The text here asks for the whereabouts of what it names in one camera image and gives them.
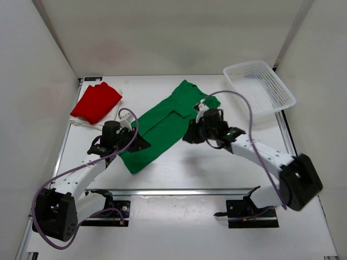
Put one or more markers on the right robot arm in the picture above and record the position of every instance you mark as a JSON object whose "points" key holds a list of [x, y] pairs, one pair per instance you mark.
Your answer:
{"points": [[298, 180]]}

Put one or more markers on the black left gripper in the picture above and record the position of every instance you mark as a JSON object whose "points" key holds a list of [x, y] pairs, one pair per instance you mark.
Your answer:
{"points": [[139, 143]]}

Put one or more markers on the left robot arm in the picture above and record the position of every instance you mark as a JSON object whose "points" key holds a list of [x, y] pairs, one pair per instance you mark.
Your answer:
{"points": [[58, 211]]}

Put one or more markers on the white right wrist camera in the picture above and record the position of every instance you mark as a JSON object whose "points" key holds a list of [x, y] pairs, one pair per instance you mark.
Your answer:
{"points": [[200, 108]]}

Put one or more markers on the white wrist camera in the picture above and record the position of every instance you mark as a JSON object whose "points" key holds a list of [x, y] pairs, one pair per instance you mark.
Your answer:
{"points": [[125, 121], [200, 108]]}

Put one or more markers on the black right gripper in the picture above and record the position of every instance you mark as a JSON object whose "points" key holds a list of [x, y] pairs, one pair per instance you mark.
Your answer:
{"points": [[191, 135]]}

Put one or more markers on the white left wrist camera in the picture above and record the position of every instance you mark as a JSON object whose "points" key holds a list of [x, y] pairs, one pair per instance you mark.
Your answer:
{"points": [[125, 121]]}

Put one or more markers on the white t shirt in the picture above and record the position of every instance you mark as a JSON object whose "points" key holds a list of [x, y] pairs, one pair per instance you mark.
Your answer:
{"points": [[112, 115]]}

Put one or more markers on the red t shirt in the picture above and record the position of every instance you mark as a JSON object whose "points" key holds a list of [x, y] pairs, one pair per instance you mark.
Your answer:
{"points": [[96, 103]]}

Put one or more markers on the green t shirt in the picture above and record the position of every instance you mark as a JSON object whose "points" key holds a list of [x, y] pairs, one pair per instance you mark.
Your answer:
{"points": [[164, 124]]}

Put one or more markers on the aluminium frame rail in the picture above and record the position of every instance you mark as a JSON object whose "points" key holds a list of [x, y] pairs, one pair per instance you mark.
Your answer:
{"points": [[182, 192]]}

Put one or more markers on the white plastic basket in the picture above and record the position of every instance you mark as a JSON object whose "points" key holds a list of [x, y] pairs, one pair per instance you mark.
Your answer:
{"points": [[261, 86]]}

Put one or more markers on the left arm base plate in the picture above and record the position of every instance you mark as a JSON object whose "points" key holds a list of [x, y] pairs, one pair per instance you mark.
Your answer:
{"points": [[118, 216]]}

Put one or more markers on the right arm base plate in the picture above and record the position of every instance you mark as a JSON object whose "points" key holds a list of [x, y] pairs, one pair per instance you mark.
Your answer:
{"points": [[240, 215]]}

